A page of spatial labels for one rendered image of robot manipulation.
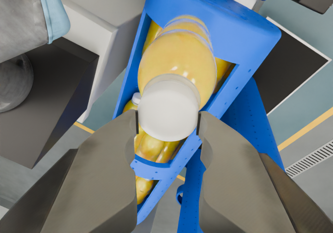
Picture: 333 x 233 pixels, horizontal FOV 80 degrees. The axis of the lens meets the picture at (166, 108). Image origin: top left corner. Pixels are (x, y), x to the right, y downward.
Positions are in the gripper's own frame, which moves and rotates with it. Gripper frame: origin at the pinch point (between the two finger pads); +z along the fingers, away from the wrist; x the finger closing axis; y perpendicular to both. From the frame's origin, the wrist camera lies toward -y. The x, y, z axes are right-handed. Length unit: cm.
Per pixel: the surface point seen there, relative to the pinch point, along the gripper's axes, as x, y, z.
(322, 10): 36, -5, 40
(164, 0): -0.7, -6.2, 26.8
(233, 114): 36, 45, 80
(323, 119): 135, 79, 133
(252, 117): 44, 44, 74
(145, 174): -4.9, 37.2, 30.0
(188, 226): 19, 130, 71
